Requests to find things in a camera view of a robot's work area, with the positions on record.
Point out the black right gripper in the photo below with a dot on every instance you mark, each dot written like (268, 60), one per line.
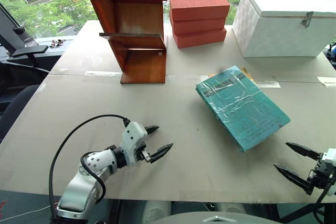
(323, 172)

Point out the white lidded box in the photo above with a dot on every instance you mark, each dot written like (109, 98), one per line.
(278, 35)

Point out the white rounded shape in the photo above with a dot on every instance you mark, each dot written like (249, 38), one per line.
(228, 208)
(156, 211)

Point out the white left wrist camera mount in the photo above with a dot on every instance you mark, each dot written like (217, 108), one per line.
(131, 133)

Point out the blue black object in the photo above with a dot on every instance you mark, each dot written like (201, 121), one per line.
(333, 53)

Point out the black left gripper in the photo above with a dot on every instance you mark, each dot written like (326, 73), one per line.
(142, 153)

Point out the teal plastic-wrapped book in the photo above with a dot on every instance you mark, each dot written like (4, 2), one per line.
(241, 103)

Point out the grey rounded robot torso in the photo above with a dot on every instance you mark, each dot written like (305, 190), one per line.
(210, 220)

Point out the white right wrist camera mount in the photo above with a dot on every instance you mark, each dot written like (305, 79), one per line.
(331, 155)

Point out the grey metal box latch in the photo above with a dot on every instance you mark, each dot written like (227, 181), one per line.
(307, 20)

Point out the small red-brown clutter pile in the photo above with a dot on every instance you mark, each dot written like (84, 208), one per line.
(57, 43)

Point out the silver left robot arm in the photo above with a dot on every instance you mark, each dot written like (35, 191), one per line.
(78, 190)

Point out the white paper tape piece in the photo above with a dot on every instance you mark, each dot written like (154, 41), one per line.
(328, 80)

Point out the red brick block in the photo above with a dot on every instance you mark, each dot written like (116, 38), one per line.
(202, 40)
(199, 26)
(197, 5)

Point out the black slanted window beam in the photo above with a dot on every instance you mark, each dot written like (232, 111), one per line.
(10, 32)

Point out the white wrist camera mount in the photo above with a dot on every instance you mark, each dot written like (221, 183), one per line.
(131, 133)
(331, 155)

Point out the black table frame strut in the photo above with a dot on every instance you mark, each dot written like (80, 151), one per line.
(302, 212)

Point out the clear tape strip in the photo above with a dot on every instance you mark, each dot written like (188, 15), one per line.
(103, 73)
(267, 84)

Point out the black office chair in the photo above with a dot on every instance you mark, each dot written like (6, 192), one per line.
(15, 108)

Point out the red-brown wooden bookshelf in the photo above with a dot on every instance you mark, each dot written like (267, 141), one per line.
(141, 66)

